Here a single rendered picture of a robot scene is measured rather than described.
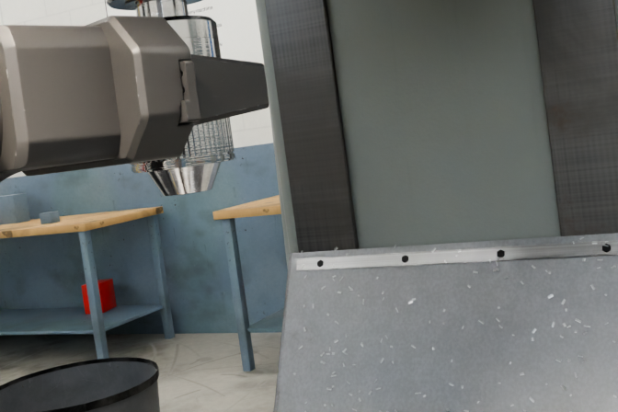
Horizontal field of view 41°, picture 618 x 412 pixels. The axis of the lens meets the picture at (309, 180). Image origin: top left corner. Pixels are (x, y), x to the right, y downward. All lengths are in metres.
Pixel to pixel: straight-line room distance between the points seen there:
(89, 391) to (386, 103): 2.04
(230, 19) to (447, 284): 4.70
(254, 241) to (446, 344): 4.66
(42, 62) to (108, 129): 0.03
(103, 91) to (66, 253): 6.01
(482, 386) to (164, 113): 0.44
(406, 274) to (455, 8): 0.23
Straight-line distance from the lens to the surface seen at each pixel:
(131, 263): 5.94
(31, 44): 0.31
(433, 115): 0.72
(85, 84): 0.31
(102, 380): 2.65
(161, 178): 0.37
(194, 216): 5.55
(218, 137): 0.37
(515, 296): 0.69
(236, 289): 4.51
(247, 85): 0.37
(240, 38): 5.30
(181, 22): 0.37
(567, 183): 0.69
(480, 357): 0.69
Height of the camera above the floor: 1.21
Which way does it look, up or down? 3 degrees down
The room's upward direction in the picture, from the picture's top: 8 degrees counter-clockwise
